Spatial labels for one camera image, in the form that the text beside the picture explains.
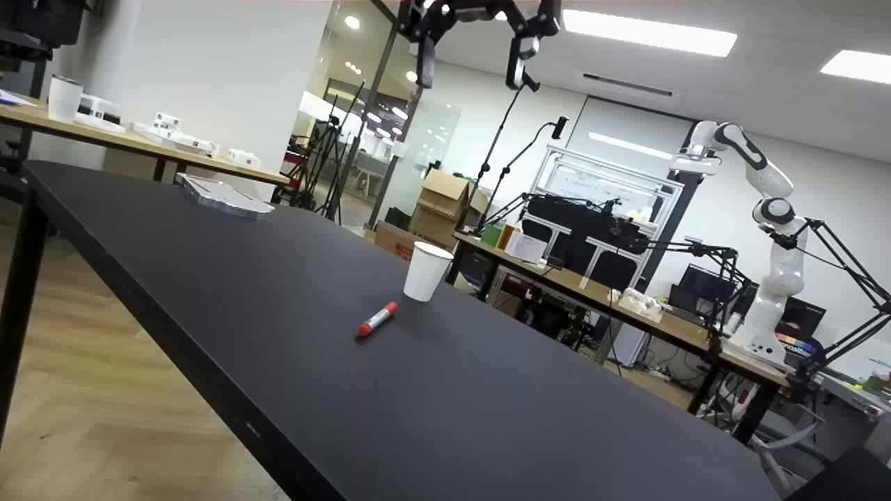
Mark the black robotic gripper body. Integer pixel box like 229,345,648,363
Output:
394,0,566,43

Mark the red and white marker pen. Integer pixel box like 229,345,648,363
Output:
353,298,403,342

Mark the black jointed lamp arm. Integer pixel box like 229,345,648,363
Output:
794,215,891,380

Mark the white paper cup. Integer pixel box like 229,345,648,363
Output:
400,239,457,307

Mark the black microphone boom stand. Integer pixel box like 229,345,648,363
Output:
457,83,570,236

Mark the rectangular ceiling light panel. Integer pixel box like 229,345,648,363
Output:
560,7,741,62
819,48,891,90

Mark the open cardboard box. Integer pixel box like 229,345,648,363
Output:
417,171,492,224

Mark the plain cardboard box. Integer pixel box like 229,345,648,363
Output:
405,202,465,250

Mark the cardboard box with red label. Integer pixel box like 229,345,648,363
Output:
369,221,421,266

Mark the white flat device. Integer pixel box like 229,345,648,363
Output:
130,111,218,157

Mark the wooden desk with black legs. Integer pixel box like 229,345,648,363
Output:
449,231,794,446

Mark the light wooden side table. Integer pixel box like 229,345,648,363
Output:
0,99,293,192

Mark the black computer monitor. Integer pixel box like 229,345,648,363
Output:
669,261,760,325

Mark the small white box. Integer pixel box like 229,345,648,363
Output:
74,93,127,131

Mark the white plastic container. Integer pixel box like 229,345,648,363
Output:
44,76,87,126

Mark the black camera tripod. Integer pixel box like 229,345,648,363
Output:
293,93,376,224

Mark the white metal frame rack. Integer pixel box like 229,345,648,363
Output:
528,137,702,293

